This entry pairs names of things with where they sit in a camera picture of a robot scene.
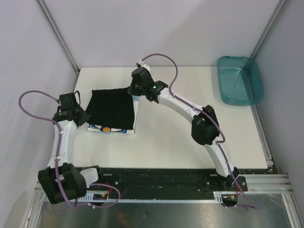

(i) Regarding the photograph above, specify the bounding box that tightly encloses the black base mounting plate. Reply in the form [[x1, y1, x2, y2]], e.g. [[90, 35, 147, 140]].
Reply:
[[97, 168, 248, 205]]

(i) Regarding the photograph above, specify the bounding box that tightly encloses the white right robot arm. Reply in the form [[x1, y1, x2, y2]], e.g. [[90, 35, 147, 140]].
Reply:
[[128, 64, 238, 190]]

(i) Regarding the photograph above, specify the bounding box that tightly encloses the white daisy t-shirt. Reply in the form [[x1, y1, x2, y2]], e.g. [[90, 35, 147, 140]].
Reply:
[[87, 95, 139, 134]]

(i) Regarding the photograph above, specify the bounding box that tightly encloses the left aluminium frame post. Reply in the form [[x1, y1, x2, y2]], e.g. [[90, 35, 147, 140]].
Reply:
[[35, 0, 80, 75]]

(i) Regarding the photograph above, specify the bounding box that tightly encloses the aluminium frame post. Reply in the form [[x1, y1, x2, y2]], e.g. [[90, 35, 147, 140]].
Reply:
[[249, 0, 290, 59], [35, 0, 80, 75]]

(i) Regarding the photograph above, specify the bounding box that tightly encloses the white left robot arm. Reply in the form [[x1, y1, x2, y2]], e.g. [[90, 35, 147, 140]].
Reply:
[[38, 91, 105, 204]]

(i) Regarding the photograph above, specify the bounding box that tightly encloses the teal plastic bin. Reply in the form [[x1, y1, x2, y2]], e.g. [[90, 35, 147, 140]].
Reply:
[[217, 56, 264, 106]]

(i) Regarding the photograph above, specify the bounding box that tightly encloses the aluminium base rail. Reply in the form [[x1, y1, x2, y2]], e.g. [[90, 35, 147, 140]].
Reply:
[[35, 173, 292, 192]]

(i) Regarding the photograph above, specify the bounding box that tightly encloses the black t-shirt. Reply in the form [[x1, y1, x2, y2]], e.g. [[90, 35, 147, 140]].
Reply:
[[85, 88, 135, 130]]

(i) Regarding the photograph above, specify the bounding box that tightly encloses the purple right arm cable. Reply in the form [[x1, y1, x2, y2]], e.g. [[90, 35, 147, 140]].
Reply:
[[140, 53, 258, 209]]

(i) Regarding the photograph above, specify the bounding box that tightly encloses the right aluminium frame post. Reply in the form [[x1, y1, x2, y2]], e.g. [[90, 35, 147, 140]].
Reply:
[[249, 0, 290, 59]]

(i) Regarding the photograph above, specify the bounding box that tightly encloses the grey slotted cable duct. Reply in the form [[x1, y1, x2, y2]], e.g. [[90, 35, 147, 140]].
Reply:
[[80, 192, 225, 204]]

